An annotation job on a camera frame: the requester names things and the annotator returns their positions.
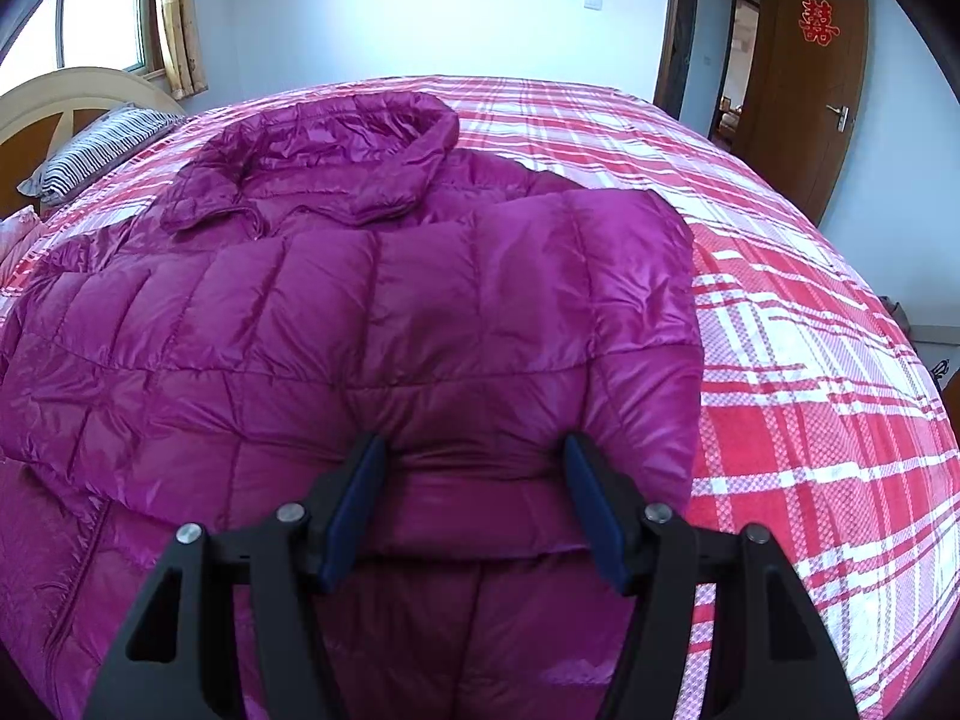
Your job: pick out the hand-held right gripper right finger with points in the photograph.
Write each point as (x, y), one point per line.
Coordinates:
(596, 510)

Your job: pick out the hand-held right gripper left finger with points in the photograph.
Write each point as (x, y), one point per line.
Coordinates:
(351, 499)

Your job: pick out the magenta quilted down jacket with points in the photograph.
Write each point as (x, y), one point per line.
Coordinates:
(375, 330)

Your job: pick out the red plaid bed sheet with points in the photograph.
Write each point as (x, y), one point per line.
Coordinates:
(787, 360)

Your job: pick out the pink pillow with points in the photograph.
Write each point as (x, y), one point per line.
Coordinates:
(15, 240)

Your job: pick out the striped pillow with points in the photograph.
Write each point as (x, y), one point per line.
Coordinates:
(97, 154)

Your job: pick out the brown wooden door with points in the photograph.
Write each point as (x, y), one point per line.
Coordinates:
(810, 82)

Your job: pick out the wooden headboard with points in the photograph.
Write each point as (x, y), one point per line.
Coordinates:
(52, 120)

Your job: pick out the yellow curtain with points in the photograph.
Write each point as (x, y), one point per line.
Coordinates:
(178, 15)

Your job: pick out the red paper door decoration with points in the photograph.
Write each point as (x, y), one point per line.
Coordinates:
(817, 21)

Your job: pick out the window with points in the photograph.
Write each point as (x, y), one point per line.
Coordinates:
(90, 11)

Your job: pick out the wooden door frame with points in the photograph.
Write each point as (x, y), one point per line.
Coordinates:
(675, 22)

